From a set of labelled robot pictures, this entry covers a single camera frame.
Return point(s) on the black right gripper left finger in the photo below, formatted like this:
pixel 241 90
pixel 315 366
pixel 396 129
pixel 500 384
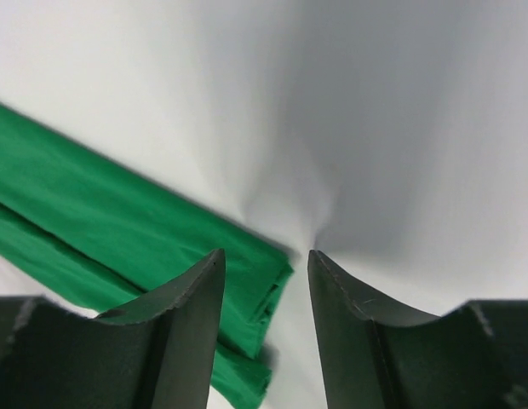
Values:
pixel 155 351

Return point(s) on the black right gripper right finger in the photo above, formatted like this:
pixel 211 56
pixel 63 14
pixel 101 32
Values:
pixel 377 352

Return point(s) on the green t shirt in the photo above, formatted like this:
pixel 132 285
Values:
pixel 100 235

